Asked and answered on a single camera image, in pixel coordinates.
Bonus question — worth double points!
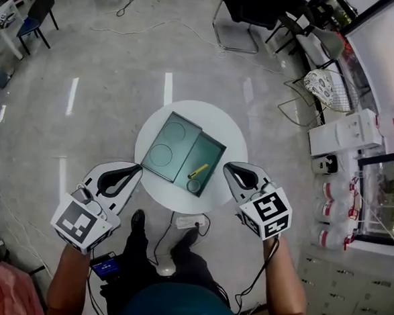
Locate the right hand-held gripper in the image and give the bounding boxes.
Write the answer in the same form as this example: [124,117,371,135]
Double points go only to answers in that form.
[217,160,297,243]

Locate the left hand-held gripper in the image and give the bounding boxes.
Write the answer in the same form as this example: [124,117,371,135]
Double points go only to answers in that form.
[47,156,145,260]

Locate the yellow knife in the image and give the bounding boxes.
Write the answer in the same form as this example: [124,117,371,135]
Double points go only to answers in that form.
[187,162,210,181]

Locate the person's right forearm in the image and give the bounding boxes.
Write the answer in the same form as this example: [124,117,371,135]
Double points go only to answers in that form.
[256,234,324,315]

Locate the person's left forearm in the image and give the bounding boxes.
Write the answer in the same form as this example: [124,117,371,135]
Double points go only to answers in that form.
[45,242,94,315]

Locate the dark green open box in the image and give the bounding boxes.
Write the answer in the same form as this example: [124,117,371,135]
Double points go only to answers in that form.
[139,108,204,185]

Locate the person's black left shoe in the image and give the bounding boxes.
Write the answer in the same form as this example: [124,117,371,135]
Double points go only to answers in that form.
[130,208,147,238]

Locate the person's black shoe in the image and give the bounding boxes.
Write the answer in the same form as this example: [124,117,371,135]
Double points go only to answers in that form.
[130,208,147,238]
[169,224,201,259]

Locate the round white table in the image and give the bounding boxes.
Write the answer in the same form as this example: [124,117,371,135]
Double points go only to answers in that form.
[130,96,252,218]

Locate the small white trash bin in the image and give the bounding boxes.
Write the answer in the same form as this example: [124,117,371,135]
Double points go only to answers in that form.
[311,153,340,177]

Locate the white power strip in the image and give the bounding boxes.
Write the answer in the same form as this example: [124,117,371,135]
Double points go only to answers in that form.
[175,214,207,231]

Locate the person's black trousers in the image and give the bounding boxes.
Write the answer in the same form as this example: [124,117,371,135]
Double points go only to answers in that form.
[99,224,236,308]

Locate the black device with blue screen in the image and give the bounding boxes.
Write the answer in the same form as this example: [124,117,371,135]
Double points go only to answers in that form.
[88,251,124,282]

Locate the person's black right shoe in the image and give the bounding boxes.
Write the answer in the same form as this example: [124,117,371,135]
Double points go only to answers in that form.
[169,224,201,259]

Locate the white water dispenser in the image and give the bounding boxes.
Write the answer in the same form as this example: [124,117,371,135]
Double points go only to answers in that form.
[306,104,386,163]

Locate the patterned seat cushion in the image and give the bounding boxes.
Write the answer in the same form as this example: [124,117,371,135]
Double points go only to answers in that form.
[302,68,337,105]

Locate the person's teal shirt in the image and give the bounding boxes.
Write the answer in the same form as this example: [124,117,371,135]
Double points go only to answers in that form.
[117,277,249,315]

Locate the pink plastic bag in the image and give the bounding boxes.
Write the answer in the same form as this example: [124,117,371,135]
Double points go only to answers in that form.
[0,260,49,315]

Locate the grey metal lockers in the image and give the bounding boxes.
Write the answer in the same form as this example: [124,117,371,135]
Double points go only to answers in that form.
[295,241,394,315]

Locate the grey padded chair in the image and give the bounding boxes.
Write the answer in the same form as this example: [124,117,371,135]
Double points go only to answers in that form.
[292,25,347,73]

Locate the dark side chair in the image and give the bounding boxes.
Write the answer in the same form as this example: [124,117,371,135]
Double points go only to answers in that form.
[264,8,317,58]

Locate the black office chair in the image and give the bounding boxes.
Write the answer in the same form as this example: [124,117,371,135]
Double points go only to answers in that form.
[210,0,296,57]

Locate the large white roller blind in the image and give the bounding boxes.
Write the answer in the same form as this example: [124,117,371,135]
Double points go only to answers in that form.
[341,0,394,116]

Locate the dark chair with blue seat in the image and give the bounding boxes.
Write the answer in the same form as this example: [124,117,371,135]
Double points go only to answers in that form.
[14,0,61,58]

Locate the clear round ring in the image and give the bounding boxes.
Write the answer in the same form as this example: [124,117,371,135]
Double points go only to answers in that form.
[185,179,202,194]

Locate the black power strip cable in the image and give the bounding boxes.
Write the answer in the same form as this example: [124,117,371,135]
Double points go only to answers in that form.
[151,210,177,267]

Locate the water jug with red handle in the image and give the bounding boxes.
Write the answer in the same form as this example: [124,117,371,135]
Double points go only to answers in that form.
[321,177,360,203]
[317,222,356,251]
[320,197,360,223]

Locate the metal wire chair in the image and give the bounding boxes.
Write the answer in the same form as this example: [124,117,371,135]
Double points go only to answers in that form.
[276,65,362,131]

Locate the black looped floor cable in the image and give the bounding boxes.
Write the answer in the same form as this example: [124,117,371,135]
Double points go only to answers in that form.
[115,0,136,19]

